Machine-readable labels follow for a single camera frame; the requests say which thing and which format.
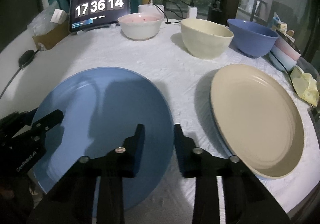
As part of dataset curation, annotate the beige plate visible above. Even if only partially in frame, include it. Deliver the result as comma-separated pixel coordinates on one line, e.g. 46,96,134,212
210,64,304,179

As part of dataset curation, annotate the black round mouse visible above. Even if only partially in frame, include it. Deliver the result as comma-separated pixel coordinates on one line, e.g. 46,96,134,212
18,49,35,69

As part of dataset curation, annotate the cardboard box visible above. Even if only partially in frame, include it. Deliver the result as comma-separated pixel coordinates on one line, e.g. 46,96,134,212
33,20,69,50

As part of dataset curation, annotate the small white box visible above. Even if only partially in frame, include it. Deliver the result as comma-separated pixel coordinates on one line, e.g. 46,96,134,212
50,9,68,24

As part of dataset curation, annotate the white textured tablecloth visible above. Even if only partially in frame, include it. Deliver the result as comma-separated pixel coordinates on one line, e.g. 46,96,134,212
1,24,319,223

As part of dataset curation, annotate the pale blue bowl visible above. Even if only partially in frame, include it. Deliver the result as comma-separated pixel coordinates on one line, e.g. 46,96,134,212
268,45,297,72

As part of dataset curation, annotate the tablet showing clock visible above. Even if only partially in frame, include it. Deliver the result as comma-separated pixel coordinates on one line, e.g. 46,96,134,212
68,0,130,34

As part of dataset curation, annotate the large blue bowl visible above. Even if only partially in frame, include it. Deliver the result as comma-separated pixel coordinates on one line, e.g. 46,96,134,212
227,19,279,58

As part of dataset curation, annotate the pink steel-lined bowl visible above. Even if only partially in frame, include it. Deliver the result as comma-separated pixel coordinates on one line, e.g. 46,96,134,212
275,29,301,61

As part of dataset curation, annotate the small white pink bowl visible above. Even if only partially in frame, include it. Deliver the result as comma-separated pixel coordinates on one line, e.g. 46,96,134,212
118,13,163,41

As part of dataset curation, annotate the cream bowl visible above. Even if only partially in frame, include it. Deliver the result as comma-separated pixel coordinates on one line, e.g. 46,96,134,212
181,18,234,60

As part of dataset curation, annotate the snack items pile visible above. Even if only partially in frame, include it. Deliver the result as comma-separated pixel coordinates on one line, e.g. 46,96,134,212
267,12,295,41

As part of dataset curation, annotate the white round container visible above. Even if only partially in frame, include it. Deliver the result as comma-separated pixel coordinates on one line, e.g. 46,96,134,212
138,4,164,16

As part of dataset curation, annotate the white charger adapter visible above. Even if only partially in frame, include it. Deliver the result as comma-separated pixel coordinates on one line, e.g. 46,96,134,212
187,1,197,19

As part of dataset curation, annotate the black charging cable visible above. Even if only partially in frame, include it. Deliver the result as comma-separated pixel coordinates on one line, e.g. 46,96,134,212
269,51,297,90

